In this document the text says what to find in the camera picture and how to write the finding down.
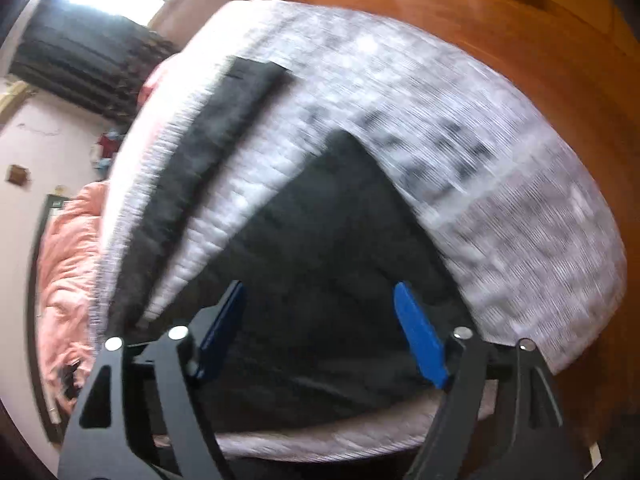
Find brown wall switch box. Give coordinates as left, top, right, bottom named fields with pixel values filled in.
left=6, top=165, right=30, bottom=188

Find black bed headboard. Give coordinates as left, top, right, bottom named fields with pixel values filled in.
left=25, top=193, right=72, bottom=444

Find black pants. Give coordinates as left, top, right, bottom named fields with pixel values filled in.
left=107, top=58, right=472, bottom=432

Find pink blanket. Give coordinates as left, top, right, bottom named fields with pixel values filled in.
left=37, top=181, right=108, bottom=413

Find dark patterned curtain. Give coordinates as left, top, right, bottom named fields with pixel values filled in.
left=9, top=0, right=179, bottom=127

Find grey patterned quilted mattress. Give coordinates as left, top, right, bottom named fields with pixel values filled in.
left=89, top=0, right=626, bottom=462

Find pink pillow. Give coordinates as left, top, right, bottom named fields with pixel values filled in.
left=137, top=55, right=174, bottom=110

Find red items on nightstand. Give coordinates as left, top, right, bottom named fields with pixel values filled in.
left=90, top=129, right=125, bottom=180

